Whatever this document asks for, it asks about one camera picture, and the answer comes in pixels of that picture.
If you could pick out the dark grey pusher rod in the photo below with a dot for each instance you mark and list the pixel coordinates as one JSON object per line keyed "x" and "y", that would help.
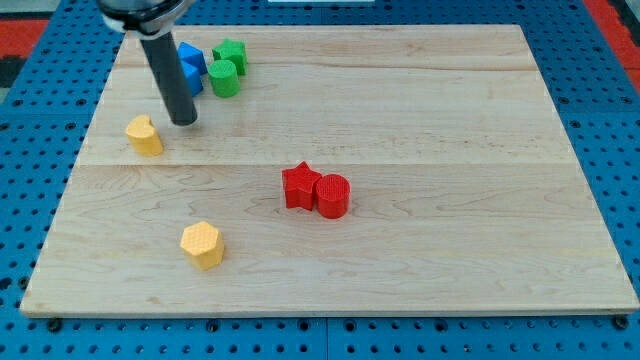
{"x": 164, "y": 62}

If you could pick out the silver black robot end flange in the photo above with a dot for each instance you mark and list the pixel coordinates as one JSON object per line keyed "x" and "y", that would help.
{"x": 145, "y": 17}

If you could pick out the green star block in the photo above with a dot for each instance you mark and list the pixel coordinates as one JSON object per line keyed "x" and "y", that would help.
{"x": 234, "y": 51}

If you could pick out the red star block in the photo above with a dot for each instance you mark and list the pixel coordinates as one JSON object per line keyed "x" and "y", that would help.
{"x": 299, "y": 186}

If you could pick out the blue block upper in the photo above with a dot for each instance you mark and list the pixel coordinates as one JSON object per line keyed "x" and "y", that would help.
{"x": 192, "y": 56}

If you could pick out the blue block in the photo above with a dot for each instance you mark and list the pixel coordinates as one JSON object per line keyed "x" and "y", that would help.
{"x": 193, "y": 78}
{"x": 192, "y": 56}

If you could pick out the blue block lower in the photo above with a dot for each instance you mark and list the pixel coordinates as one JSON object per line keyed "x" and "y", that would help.
{"x": 193, "y": 78}

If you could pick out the green cylinder block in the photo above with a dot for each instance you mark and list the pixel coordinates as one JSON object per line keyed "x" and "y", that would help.
{"x": 224, "y": 79}

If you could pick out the yellow heart block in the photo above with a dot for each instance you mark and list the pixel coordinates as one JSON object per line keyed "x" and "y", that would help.
{"x": 143, "y": 136}

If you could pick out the yellow hexagon block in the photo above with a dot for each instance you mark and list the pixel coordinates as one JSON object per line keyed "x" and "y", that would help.
{"x": 203, "y": 245}

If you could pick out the red cylinder block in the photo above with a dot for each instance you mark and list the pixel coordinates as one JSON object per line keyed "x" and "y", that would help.
{"x": 333, "y": 196}

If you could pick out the light wooden board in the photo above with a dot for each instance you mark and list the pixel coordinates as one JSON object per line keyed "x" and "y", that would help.
{"x": 467, "y": 198}

